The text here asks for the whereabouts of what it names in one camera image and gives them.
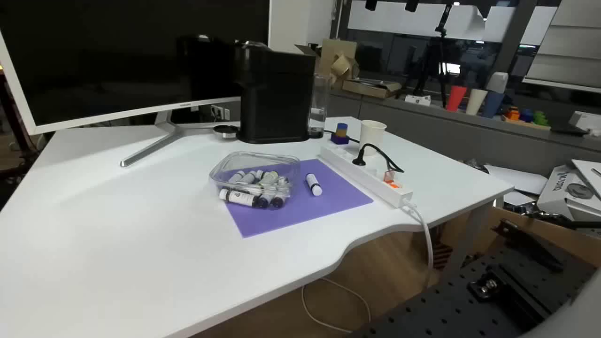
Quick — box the small blue object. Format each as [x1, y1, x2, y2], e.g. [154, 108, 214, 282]
[331, 121, 351, 147]

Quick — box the white framed curved monitor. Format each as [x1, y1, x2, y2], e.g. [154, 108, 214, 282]
[0, 0, 272, 138]

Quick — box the black coffee machine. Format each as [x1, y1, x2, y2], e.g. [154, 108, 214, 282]
[233, 40, 319, 145]

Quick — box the white paper cup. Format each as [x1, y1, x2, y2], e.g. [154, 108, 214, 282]
[359, 119, 389, 151]

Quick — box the purple mat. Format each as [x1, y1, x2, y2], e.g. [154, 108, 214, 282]
[214, 158, 376, 241]

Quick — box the black tripod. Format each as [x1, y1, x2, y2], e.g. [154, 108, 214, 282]
[411, 0, 460, 96]

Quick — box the black perforated breadboard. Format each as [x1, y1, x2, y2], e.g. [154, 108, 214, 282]
[355, 247, 597, 338]

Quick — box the cardboard box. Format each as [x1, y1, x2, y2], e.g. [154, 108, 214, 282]
[316, 38, 361, 83]

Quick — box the white bottle dark cap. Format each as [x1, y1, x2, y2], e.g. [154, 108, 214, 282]
[265, 186, 291, 211]
[218, 188, 271, 211]

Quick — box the printed paper stack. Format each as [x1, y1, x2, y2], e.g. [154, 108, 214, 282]
[535, 158, 601, 224]

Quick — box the blue plastic cup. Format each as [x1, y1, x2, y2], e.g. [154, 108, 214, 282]
[479, 91, 507, 121]

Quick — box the black plug with cable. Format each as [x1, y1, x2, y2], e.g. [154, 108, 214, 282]
[306, 128, 406, 175]

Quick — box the white plastic cup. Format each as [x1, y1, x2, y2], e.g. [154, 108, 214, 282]
[464, 87, 488, 119]

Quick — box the white cable loop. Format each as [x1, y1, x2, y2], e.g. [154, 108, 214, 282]
[299, 279, 374, 335]

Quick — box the black round disc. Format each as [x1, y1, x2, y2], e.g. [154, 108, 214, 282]
[212, 125, 240, 141]

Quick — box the white monitor stand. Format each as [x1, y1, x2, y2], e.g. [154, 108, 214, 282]
[118, 111, 240, 170]

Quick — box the white power strip cable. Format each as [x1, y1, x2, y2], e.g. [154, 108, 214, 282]
[400, 200, 438, 290]

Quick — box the white paper sheet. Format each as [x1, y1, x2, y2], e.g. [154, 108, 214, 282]
[485, 164, 549, 196]

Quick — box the clear water tank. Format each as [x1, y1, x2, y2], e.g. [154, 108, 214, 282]
[308, 74, 334, 134]

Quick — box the loose white small bottle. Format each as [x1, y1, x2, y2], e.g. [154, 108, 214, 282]
[304, 173, 325, 198]

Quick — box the white power strip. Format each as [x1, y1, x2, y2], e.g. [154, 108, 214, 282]
[317, 147, 417, 209]

